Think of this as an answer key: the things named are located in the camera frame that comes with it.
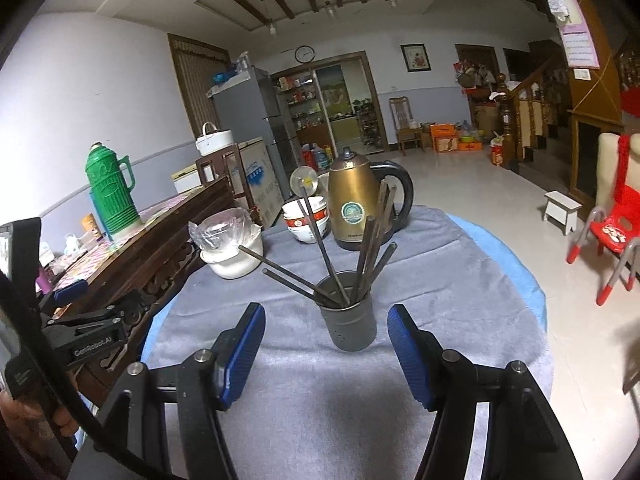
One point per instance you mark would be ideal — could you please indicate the wooden staircase railing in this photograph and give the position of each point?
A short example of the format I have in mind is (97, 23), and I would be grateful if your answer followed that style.
(525, 110)

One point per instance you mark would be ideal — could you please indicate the gold electric kettle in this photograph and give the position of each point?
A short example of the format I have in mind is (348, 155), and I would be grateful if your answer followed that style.
(350, 195)

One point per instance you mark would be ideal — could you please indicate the white foam box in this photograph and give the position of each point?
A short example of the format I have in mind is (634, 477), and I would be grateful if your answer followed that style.
(186, 179)

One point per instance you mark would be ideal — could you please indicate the person's left hand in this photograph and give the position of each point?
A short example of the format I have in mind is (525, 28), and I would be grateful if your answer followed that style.
(15, 417)

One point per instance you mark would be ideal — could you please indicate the green thermos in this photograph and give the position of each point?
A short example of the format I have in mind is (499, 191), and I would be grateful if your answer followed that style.
(112, 195)

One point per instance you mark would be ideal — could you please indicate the carved wooden sideboard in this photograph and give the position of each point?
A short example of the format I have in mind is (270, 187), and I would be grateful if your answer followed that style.
(150, 265)

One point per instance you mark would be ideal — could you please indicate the shoe rack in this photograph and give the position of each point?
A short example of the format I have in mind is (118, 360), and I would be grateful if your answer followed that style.
(370, 127)

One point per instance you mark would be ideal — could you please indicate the wooden doorway frame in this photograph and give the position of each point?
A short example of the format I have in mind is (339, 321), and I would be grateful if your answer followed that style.
(372, 90)

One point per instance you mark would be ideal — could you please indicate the water jugs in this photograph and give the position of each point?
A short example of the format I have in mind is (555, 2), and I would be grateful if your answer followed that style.
(317, 157)

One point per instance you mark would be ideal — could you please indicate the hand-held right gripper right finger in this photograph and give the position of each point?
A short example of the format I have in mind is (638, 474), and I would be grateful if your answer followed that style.
(412, 360)

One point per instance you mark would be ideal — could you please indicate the dark utensil holder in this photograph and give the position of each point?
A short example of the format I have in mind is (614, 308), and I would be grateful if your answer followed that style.
(350, 325)

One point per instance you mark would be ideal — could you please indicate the orange container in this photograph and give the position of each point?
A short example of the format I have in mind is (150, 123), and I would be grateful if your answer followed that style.
(91, 227)

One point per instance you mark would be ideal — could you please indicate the light wooden chair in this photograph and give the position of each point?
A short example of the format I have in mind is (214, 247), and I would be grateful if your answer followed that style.
(405, 125)

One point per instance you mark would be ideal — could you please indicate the grey tablecloth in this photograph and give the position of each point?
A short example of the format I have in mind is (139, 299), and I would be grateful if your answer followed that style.
(310, 385)

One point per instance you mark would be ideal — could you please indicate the wooden staircase panel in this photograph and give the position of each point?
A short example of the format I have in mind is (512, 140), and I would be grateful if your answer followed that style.
(595, 110)

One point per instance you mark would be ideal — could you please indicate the wall calendar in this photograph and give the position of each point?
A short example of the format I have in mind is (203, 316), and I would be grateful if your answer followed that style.
(577, 30)

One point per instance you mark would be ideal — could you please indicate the shelf with goods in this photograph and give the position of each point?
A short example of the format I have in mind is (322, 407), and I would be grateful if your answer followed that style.
(300, 105)

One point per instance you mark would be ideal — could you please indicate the blue bag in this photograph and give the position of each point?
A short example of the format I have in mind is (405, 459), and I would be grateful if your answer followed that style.
(223, 79)

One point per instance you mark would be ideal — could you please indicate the colourful patterned mat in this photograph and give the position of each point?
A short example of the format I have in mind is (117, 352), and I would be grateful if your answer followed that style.
(125, 245)

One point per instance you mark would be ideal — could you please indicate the red plastic chair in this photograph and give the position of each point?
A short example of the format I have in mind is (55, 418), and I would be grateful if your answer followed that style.
(612, 235)

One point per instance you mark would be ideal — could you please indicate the red banded white bowl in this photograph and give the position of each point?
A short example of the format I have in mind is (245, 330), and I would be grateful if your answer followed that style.
(307, 230)

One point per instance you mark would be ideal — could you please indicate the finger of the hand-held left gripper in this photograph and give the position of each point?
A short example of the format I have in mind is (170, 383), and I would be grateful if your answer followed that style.
(72, 290)
(115, 310)

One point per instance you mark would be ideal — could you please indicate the white chest freezer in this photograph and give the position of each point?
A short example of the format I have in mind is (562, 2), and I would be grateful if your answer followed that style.
(257, 180)

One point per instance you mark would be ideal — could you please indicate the grey refrigerator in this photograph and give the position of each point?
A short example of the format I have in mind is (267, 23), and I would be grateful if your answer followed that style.
(245, 110)

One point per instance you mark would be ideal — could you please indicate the framed wall picture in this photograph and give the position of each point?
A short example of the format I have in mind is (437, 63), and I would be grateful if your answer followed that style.
(415, 57)

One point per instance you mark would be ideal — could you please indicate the white pot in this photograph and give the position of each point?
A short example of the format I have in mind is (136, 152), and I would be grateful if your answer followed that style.
(232, 262)

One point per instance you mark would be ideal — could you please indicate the brown curtain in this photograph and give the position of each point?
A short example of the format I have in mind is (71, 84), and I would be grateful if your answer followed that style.
(195, 80)

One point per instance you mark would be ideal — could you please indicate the bunch of chopsticks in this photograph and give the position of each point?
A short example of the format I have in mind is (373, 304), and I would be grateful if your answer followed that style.
(368, 240)

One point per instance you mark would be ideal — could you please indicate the round wall clock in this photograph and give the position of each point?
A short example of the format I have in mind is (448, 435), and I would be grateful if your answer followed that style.
(304, 54)

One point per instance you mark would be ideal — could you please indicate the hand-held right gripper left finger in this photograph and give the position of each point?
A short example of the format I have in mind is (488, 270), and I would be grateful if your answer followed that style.
(245, 355)

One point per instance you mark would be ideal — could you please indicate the dark wooden chair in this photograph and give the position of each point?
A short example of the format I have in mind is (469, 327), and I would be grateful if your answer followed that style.
(217, 170)

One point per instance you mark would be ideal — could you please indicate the small white stool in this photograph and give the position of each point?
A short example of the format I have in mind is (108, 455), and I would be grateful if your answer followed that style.
(562, 207)

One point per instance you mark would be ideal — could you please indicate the clear plastic bag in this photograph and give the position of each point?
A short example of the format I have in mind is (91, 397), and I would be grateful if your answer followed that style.
(220, 230)

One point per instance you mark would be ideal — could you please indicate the blue table cover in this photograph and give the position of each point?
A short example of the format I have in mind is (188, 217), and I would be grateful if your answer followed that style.
(510, 265)

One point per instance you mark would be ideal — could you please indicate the orange cardboard box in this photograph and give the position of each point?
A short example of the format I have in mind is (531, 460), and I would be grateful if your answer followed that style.
(470, 146)
(444, 137)

